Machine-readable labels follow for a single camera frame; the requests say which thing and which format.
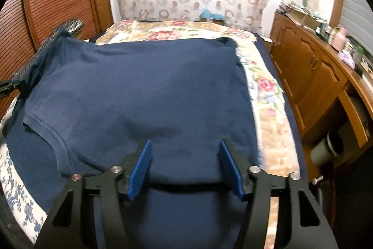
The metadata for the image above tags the grey cylindrical bin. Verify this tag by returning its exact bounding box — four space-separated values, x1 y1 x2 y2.
311 130 345 166

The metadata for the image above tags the navy blue printed t-shirt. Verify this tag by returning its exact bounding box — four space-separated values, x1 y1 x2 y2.
5 28 264 249

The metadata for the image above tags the lilac cloth on sideboard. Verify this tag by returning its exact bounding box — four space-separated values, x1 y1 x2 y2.
338 50 355 70

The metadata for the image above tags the light blue cloth bundle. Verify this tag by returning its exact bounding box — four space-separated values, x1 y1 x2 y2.
199 8 225 22

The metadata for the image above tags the pink floral beige blanket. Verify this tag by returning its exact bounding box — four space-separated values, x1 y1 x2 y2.
97 21 307 248

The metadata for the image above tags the blue floral white quilt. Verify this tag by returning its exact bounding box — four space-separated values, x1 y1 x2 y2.
1 96 53 248

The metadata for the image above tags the wooden sideboard cabinet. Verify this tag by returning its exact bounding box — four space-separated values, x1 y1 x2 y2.
270 12 372 168

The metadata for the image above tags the pink bottle on sideboard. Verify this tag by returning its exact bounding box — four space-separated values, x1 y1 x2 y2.
331 27 347 52

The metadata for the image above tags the grey window roller blind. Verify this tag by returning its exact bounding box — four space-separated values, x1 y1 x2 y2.
339 0 373 54

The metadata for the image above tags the brown louvered wardrobe door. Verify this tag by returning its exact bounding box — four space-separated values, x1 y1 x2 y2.
0 0 114 118

